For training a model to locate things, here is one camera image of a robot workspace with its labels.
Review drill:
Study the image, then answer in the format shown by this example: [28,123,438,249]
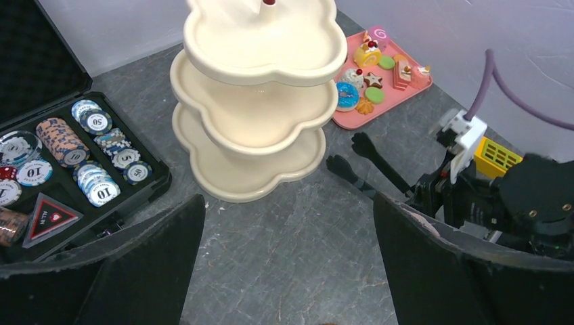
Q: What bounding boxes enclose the green macaron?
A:
[378,56,396,70]
[364,87,385,104]

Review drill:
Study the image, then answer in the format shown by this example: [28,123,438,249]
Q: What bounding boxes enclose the pink plastic tray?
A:
[333,29,433,130]

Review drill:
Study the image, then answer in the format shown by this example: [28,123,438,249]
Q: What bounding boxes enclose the chocolate star cookie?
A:
[363,72,383,89]

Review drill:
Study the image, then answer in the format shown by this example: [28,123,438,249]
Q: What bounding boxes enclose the white cupcake with cherry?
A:
[338,68,364,91]

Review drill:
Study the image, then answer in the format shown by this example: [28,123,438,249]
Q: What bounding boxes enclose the yellow toy brick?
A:
[474,137,523,179]

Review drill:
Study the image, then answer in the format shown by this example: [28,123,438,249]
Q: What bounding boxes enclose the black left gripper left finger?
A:
[1,195,206,324]

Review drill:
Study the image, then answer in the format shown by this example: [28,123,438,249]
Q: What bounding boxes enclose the black poker chip case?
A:
[1,1,172,265]

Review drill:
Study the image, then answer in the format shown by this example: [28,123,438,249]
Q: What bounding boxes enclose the blue frosted donut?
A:
[336,82,361,112]

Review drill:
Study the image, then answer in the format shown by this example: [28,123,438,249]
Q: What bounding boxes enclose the pink cupcake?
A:
[410,66,432,89]

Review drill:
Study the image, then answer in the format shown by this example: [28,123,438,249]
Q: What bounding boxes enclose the pink layered cake slice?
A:
[393,54,412,91]

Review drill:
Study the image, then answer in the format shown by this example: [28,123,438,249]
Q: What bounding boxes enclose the triangular all-in button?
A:
[22,193,83,248]

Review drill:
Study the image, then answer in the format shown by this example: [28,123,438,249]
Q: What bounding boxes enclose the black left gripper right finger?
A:
[373,193,573,324]

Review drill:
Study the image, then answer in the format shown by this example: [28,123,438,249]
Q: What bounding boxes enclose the black serving tongs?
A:
[326,131,414,200]

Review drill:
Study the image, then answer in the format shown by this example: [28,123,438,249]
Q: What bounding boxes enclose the orange flower cookie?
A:
[355,97,374,115]

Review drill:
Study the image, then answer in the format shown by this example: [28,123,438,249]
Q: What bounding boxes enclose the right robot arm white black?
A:
[407,153,573,261]

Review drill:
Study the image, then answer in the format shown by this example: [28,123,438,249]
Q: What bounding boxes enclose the cream three-tier serving stand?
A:
[170,1,347,203]

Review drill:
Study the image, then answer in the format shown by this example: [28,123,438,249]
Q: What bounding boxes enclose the pink swirl lollipop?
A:
[368,26,391,47]

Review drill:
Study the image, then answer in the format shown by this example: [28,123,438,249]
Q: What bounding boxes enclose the yellow roll cake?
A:
[353,31,382,68]

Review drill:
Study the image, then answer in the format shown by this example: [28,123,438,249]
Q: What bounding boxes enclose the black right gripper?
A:
[405,152,508,238]

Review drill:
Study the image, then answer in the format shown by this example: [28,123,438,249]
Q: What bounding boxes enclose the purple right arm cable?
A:
[463,48,574,133]

